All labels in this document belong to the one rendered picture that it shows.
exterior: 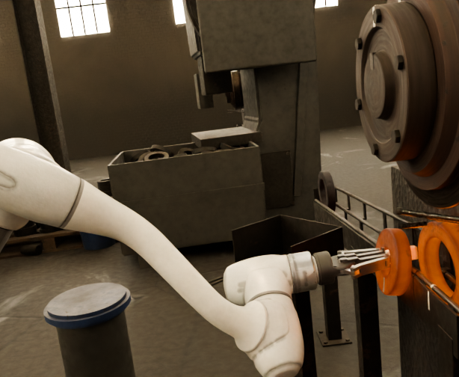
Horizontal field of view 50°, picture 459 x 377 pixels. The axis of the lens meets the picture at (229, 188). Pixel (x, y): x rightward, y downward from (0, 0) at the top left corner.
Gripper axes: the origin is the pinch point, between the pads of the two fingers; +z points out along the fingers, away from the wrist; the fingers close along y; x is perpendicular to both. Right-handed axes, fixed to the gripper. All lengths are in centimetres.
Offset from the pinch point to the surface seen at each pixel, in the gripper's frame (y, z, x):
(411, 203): -17.1, 9.8, 6.6
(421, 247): 9.2, 1.4, 4.6
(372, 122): 9.2, -5.9, 32.3
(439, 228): 17.1, 2.2, 10.8
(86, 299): -68, -97, -24
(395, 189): -28.8, 9.8, 7.8
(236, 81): -453, -11, 50
